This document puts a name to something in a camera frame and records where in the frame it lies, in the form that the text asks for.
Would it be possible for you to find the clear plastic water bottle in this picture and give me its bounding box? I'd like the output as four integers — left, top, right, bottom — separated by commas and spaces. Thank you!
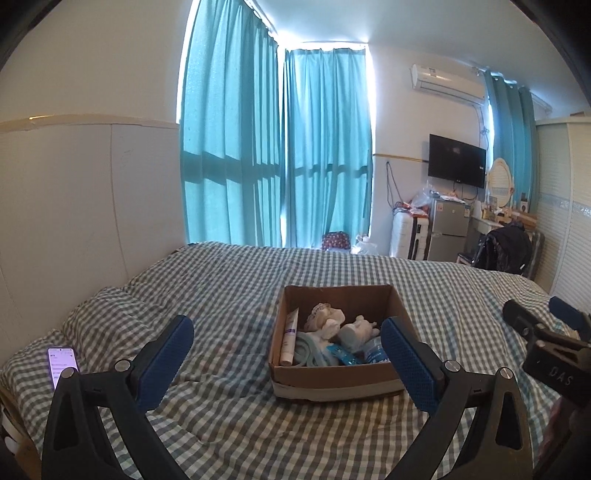
362, 336, 390, 364

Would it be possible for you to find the grey folding travel hanger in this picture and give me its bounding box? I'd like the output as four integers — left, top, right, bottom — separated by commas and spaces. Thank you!
293, 332, 329, 367

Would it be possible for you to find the white plastic bag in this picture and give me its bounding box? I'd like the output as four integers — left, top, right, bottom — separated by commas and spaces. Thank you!
303, 303, 346, 340

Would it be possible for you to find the person's right hand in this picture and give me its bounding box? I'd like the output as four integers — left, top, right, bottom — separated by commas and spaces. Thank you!
544, 397, 574, 446

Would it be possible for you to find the black jacket on chair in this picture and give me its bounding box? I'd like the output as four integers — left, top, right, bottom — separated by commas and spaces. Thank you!
472, 221, 533, 275

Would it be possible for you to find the smartphone with lit screen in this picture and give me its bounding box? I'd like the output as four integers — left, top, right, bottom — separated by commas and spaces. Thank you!
47, 347, 78, 389

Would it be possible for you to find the wooden dressing table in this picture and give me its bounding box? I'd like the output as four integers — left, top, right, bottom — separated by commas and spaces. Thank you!
481, 209, 537, 231

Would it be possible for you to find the silver mini fridge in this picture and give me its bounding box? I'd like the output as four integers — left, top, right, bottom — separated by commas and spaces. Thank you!
426, 198, 471, 262

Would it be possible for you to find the oval white vanity mirror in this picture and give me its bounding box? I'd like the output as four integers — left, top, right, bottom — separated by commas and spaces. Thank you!
486, 157, 514, 208

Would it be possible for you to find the white suitcase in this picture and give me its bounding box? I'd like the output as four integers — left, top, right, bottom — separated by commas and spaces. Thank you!
390, 209, 429, 261

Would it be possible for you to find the green checkered bed quilt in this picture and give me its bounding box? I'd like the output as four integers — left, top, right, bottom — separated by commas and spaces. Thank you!
1, 242, 569, 479

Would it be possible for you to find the brown cardboard box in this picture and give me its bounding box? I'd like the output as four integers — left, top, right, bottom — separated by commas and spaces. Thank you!
269, 285, 416, 402

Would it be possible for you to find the clear plastic bag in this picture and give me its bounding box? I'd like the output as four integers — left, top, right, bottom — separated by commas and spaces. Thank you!
410, 184, 437, 210

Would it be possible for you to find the white louvered wardrobe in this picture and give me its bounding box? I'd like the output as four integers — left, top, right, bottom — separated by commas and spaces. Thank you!
536, 117, 590, 310

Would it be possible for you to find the silver pill blister pack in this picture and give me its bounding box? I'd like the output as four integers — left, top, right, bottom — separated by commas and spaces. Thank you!
325, 344, 363, 366

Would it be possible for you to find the dark red patterned bag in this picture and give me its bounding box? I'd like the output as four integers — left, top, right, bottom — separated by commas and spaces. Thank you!
321, 231, 351, 251

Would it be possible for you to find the right teal curtain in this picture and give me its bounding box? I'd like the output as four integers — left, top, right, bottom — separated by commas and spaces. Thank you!
484, 70, 540, 214

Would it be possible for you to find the teal curtain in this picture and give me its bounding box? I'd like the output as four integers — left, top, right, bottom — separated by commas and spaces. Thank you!
484, 70, 540, 214
283, 48, 373, 248
180, 1, 281, 247

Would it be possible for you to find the white cream tube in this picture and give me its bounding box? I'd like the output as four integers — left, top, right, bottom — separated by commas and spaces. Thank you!
280, 309, 298, 366

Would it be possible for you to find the white padded headboard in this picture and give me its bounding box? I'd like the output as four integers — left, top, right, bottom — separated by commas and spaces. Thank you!
1, 114, 185, 357

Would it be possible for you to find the middle teal curtain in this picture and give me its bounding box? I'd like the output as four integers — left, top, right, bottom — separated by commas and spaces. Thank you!
283, 48, 373, 248

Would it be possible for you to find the left teal curtain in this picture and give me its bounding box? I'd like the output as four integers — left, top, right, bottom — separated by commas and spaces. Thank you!
180, 1, 281, 247

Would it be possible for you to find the black wall television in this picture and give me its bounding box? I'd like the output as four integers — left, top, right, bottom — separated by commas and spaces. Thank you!
428, 134, 487, 189

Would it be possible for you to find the white wall air conditioner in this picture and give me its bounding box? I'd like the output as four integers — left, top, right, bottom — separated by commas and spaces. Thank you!
411, 64, 486, 104

